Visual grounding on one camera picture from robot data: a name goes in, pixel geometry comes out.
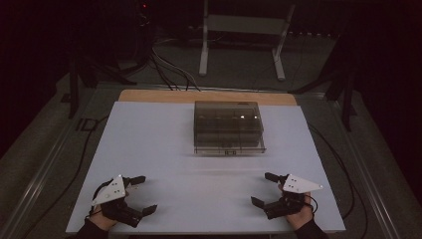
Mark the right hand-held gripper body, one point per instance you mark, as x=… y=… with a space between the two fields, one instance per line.
x=300 y=185

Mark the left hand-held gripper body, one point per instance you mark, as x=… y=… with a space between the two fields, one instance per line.
x=114 y=192

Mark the smoky transparent drawer organizer box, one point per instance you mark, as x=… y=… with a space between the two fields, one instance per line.
x=229 y=126

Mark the person's left hand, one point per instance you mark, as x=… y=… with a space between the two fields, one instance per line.
x=101 y=220

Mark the person's right hand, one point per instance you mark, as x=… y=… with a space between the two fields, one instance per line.
x=300 y=217

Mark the white table mat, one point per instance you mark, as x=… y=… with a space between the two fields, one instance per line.
x=166 y=149

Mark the black stand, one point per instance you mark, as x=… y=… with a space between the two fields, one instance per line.
x=73 y=89
x=346 y=96

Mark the white metal stand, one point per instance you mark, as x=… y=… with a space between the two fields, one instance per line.
x=244 y=25

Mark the dark device with red light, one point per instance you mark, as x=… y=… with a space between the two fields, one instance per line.
x=144 y=20

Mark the aluminium floor rail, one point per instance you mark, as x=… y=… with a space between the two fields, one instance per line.
x=365 y=172
x=40 y=179

